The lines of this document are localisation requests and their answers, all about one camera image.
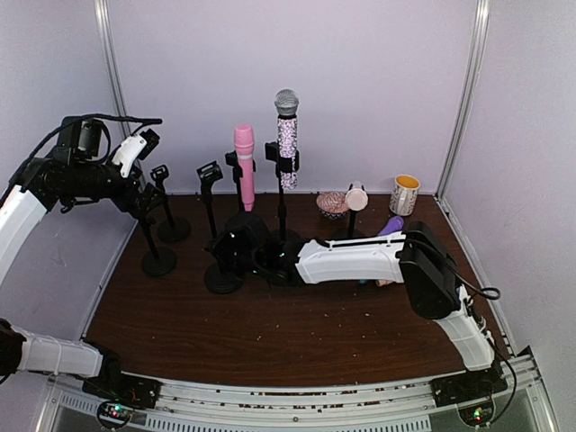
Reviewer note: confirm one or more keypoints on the black glitter-mic stand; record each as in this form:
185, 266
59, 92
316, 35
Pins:
282, 216

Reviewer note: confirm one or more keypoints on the black pink-mic stand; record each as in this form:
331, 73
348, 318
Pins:
234, 171

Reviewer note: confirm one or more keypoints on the aluminium left corner post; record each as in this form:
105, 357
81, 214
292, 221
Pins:
104, 28

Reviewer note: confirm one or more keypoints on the aluminium corner post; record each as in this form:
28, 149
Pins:
479, 36
104, 28

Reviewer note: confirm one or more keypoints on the white floral mug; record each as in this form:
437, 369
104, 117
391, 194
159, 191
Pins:
404, 195

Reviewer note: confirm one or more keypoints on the aluminium right corner post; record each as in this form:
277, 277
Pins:
479, 36

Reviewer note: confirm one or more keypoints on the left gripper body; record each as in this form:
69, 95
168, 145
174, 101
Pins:
122, 198

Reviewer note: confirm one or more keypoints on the black small-mic stand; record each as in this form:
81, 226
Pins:
350, 232

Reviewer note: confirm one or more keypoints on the patterned ceramic bowl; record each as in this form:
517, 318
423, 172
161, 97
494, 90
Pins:
332, 205

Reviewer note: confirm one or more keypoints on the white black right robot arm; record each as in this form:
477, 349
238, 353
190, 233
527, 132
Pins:
413, 257

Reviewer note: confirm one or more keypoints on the beige pink microphone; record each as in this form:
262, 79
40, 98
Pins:
382, 283

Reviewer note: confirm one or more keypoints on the glitter silver-head microphone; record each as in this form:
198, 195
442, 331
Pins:
286, 103

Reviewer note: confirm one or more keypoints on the purple microphone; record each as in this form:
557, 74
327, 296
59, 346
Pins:
394, 224

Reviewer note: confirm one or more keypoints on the pale pink small microphone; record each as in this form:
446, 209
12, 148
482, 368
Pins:
356, 198

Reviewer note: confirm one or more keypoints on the aluminium front rail base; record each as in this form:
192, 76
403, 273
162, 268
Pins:
407, 405

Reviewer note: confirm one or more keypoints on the black blue-mic stand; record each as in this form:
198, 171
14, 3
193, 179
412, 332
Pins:
217, 277

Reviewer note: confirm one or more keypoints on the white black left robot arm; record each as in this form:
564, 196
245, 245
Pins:
93, 160

